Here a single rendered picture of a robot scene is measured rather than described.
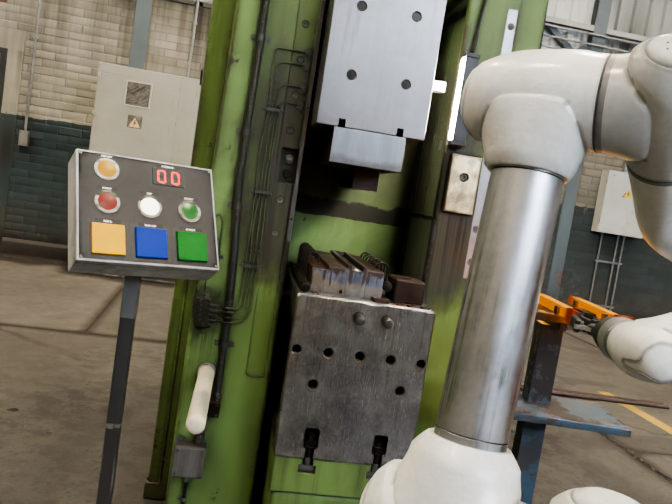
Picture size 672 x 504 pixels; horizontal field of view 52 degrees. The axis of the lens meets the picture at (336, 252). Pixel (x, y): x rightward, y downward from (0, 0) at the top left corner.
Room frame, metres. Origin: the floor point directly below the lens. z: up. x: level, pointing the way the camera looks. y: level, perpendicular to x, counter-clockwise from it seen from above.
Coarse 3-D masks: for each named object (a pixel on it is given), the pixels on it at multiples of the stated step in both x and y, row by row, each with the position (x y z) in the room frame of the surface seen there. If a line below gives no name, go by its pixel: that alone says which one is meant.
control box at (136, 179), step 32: (96, 160) 1.63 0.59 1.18; (128, 160) 1.68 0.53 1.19; (96, 192) 1.59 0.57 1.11; (128, 192) 1.64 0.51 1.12; (160, 192) 1.69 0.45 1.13; (192, 192) 1.74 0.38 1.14; (128, 224) 1.60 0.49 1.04; (160, 224) 1.65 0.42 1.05; (192, 224) 1.70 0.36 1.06; (96, 256) 1.53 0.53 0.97; (128, 256) 1.57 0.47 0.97
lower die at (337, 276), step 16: (320, 256) 2.11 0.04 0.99; (336, 256) 2.14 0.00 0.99; (352, 256) 2.17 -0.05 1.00; (320, 272) 1.87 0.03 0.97; (336, 272) 1.88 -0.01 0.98; (352, 272) 1.88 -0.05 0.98; (368, 272) 1.89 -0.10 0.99; (320, 288) 1.87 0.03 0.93; (336, 288) 1.88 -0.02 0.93; (352, 288) 1.88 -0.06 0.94; (368, 288) 1.89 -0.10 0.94
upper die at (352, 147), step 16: (336, 128) 1.87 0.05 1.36; (320, 144) 2.17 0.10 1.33; (336, 144) 1.87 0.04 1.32; (352, 144) 1.87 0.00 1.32; (368, 144) 1.88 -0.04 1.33; (384, 144) 1.89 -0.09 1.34; (400, 144) 1.89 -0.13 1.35; (320, 160) 2.09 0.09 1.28; (336, 160) 1.87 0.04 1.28; (352, 160) 1.88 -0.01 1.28; (368, 160) 1.88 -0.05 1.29; (384, 160) 1.89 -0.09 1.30; (400, 160) 1.89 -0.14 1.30
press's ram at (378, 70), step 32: (352, 0) 1.87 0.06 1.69; (384, 0) 1.88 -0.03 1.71; (416, 0) 1.89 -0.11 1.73; (352, 32) 1.87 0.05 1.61; (384, 32) 1.88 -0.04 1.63; (416, 32) 1.89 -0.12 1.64; (320, 64) 1.99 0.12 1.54; (352, 64) 1.87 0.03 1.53; (384, 64) 1.88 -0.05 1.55; (416, 64) 1.89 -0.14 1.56; (320, 96) 1.86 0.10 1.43; (352, 96) 1.87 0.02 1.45; (384, 96) 1.88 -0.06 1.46; (416, 96) 1.90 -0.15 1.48; (320, 128) 2.01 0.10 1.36; (352, 128) 1.87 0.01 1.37; (384, 128) 1.89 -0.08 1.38; (416, 128) 1.90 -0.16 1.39
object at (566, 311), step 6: (540, 294) 1.92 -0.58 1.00; (540, 300) 1.88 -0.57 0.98; (546, 300) 1.83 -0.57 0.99; (552, 300) 1.81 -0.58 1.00; (546, 306) 1.82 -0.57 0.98; (552, 306) 1.78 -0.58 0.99; (564, 306) 1.71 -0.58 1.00; (564, 312) 1.68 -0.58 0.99; (570, 312) 1.64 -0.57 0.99; (582, 312) 1.57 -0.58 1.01; (588, 312) 1.57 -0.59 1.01; (570, 318) 1.64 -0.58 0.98; (588, 318) 1.56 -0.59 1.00
